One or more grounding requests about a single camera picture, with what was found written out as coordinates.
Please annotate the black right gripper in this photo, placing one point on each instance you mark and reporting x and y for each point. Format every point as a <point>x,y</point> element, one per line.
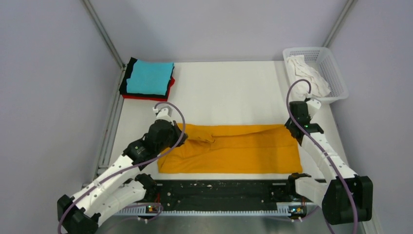
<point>287,124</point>

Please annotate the right aluminium frame post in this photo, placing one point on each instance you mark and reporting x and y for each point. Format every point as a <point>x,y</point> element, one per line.
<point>348,7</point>

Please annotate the left aluminium frame post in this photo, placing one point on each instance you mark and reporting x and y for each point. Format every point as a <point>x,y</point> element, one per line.
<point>102,32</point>

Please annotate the aluminium front rail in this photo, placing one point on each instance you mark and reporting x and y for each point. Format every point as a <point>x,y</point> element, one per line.
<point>283,210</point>

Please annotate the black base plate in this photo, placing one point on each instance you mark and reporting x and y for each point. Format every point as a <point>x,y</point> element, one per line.
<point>225,195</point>

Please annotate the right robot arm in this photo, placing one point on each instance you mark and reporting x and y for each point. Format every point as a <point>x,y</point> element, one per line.
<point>344,196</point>

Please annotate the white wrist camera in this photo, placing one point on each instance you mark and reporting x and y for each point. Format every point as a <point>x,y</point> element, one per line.
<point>313,106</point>
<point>163,113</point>

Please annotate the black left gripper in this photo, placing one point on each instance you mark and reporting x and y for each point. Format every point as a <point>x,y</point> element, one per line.
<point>176,129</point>

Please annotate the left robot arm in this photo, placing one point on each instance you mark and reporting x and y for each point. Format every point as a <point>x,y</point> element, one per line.
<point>121,184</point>

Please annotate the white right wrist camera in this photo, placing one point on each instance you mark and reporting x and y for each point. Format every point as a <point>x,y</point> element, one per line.
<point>313,106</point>

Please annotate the white plastic laundry basket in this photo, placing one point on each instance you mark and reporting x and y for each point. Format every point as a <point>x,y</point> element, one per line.
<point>322,59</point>

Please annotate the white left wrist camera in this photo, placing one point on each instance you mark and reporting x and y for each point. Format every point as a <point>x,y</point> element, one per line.
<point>163,113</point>

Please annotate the white crumpled t-shirt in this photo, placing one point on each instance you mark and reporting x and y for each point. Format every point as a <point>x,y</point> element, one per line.
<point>297,69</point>

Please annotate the aluminium frame post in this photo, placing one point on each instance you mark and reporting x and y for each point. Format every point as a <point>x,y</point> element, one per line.
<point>102,32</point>
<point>348,7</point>

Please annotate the yellow t-shirt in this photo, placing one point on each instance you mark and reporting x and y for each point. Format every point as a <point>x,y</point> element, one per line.
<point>234,149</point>

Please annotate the cyan folded t-shirt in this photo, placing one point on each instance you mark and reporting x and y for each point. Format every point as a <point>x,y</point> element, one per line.
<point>150,78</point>

